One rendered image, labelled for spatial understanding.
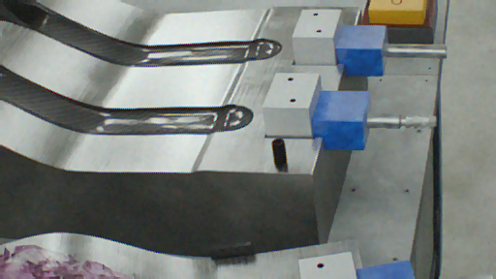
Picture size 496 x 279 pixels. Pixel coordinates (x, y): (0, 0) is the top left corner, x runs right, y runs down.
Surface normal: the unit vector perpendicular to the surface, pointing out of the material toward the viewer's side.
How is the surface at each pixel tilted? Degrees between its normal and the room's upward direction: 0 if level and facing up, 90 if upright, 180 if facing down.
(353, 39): 0
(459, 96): 0
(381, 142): 0
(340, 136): 90
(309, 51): 90
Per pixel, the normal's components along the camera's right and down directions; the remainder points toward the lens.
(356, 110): -0.14, -0.84
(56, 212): -0.24, 0.54
